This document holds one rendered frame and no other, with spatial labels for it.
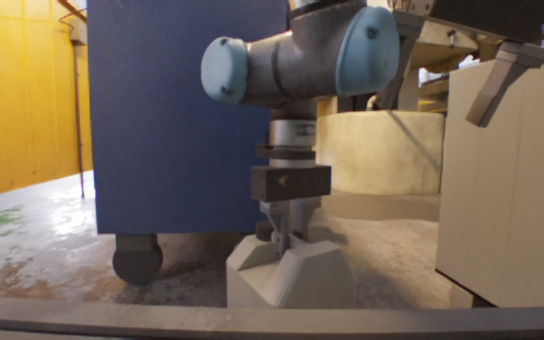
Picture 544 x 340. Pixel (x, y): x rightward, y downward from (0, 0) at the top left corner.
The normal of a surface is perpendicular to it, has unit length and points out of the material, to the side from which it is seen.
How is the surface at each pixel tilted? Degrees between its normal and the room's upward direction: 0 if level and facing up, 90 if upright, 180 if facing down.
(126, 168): 90
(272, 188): 90
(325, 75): 126
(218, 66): 90
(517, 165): 90
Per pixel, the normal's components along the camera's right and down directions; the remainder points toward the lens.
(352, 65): -0.52, 0.61
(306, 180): 0.52, 0.10
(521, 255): -0.99, 0.01
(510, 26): 0.05, 0.50
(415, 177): 0.17, 0.11
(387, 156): -0.07, 0.11
